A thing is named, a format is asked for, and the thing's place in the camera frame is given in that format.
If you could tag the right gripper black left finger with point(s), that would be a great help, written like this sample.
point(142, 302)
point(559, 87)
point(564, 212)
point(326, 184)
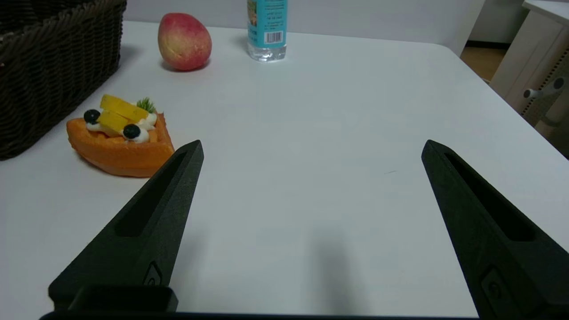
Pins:
point(142, 231)

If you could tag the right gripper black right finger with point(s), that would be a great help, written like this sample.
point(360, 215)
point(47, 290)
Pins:
point(502, 240)

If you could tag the dark brown wicker basket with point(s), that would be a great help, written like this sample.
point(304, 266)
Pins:
point(49, 66)

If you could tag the orange waffle cake with fruit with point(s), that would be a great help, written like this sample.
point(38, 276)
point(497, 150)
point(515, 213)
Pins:
point(120, 151)

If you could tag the white perforated appliance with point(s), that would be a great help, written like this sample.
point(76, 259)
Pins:
point(553, 98)

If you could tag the red yellow peach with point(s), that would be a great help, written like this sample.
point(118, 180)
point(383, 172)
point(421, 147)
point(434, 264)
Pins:
point(184, 42)

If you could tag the clear water bottle blue label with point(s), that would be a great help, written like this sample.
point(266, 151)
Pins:
point(266, 31)

